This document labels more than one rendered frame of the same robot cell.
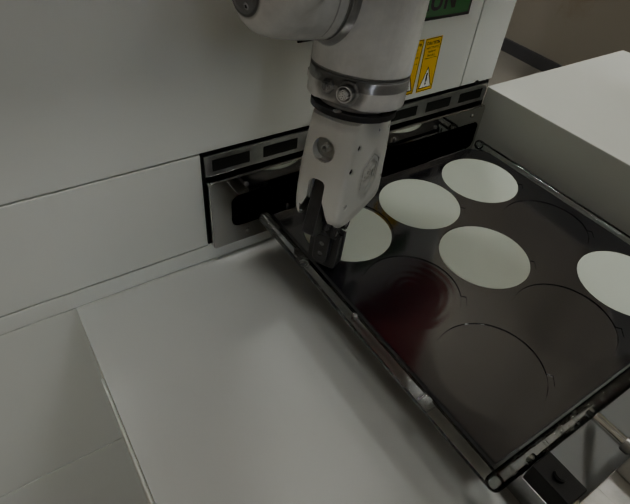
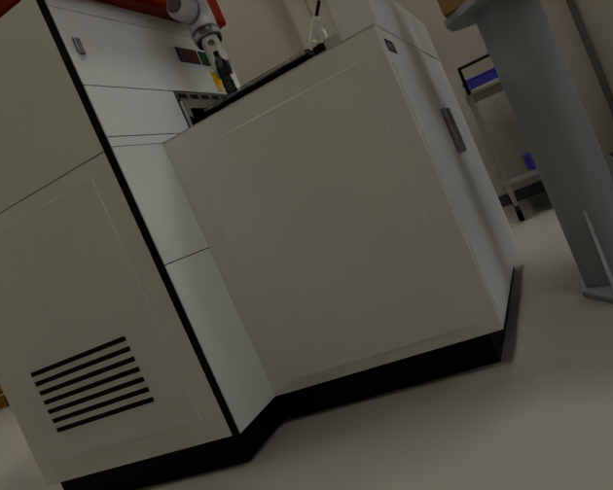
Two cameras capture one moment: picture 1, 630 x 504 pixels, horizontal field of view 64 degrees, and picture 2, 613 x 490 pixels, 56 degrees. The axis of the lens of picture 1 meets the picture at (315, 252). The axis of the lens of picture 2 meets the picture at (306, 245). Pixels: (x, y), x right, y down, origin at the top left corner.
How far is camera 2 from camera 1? 1.58 m
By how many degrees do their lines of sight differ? 48
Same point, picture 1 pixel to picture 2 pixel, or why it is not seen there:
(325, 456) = not seen: hidden behind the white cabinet
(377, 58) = (209, 17)
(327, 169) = (215, 46)
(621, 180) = not seen: hidden behind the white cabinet
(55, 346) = (162, 160)
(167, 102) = (158, 69)
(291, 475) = not seen: hidden behind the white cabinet
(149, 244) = (173, 122)
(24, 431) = (166, 211)
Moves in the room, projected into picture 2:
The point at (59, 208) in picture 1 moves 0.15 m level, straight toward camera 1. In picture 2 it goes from (144, 95) to (185, 68)
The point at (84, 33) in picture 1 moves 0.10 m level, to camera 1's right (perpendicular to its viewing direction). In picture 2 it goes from (133, 43) to (167, 35)
